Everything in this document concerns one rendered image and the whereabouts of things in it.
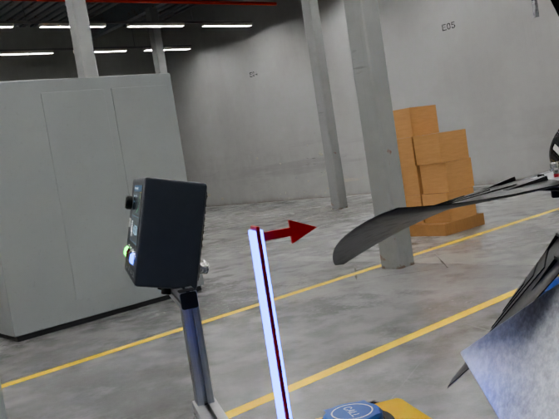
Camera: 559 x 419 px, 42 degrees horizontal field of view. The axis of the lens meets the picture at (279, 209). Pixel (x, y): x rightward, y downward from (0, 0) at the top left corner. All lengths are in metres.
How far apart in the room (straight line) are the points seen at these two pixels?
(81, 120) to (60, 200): 0.78
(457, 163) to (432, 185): 0.41
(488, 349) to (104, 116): 6.49
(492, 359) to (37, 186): 6.18
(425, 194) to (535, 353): 8.44
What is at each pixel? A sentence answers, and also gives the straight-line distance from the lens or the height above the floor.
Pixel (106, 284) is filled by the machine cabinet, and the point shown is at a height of 0.30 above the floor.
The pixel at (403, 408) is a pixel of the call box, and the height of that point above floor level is 1.07.
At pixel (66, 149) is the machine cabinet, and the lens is 6.97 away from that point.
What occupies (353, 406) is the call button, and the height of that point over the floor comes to 1.08.
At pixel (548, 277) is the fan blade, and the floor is 1.06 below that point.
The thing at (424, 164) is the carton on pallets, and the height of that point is 0.88.
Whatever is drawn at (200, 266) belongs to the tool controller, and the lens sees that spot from 1.33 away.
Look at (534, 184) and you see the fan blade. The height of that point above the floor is 1.19.
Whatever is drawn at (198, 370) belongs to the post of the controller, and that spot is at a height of 0.92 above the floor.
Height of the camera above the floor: 1.26
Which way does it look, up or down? 4 degrees down
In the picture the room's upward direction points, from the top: 9 degrees counter-clockwise
